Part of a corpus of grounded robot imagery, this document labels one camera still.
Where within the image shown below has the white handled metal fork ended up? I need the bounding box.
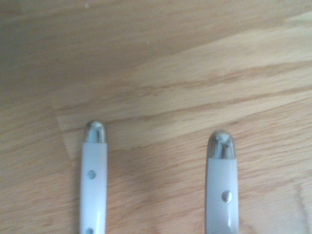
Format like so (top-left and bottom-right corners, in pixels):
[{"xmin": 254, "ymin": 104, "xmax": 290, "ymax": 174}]
[{"xmin": 79, "ymin": 119, "xmax": 109, "ymax": 234}]

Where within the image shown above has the white handled metal spoon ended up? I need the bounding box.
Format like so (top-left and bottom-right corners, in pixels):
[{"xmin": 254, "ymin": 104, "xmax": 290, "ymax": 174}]
[{"xmin": 204, "ymin": 129, "xmax": 239, "ymax": 234}]

